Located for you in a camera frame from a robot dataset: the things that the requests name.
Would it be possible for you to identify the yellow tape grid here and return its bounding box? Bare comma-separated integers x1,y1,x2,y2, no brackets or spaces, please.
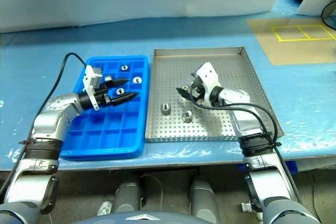
270,24,336,42

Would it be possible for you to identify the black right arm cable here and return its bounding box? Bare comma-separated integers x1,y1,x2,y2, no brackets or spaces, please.
190,81,302,204

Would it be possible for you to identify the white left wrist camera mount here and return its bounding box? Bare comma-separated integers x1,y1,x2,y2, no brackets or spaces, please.
82,64,103,111

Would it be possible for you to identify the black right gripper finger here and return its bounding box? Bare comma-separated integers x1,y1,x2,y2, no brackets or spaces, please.
175,87,194,102

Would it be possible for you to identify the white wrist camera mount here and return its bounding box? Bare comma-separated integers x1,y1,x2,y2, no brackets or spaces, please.
82,64,103,111
195,62,223,103

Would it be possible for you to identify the blue compartment tray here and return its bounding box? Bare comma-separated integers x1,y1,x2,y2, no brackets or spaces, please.
59,55,152,162

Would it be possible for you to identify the brown cardboard mat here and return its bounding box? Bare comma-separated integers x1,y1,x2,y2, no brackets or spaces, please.
246,18,336,66

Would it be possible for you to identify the blue-grey robot chest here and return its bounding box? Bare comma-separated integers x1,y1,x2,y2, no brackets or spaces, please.
86,209,211,224

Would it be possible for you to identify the metal nut tray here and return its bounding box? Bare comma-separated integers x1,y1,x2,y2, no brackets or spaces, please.
182,110,194,123

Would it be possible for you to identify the black looped cable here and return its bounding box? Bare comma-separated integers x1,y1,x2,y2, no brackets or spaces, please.
320,0,336,29

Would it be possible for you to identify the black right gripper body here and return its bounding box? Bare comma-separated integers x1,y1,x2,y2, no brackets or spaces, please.
190,77,208,106

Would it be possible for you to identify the dark grey rounded leg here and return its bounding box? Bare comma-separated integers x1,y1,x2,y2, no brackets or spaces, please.
112,175,144,216
188,176,221,218

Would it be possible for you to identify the perforated metal tray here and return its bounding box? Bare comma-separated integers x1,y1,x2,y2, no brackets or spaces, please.
145,46,286,144

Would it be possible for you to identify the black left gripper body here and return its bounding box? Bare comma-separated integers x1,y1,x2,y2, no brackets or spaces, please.
94,82,114,108

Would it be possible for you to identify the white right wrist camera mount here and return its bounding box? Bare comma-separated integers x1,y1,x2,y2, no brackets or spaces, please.
195,62,223,103

